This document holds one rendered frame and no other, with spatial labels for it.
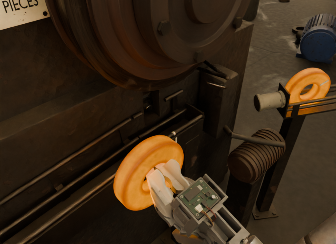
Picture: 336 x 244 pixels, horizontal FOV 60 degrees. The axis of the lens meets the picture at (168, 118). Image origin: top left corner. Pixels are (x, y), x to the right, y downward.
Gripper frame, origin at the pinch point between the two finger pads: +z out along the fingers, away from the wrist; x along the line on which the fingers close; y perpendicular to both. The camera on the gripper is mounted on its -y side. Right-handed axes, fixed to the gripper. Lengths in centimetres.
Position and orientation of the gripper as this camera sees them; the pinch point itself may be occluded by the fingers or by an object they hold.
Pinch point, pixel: (151, 167)
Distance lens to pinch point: 56.1
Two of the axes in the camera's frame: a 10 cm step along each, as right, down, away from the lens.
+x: -7.4, 4.3, -5.2
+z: -6.5, -6.7, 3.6
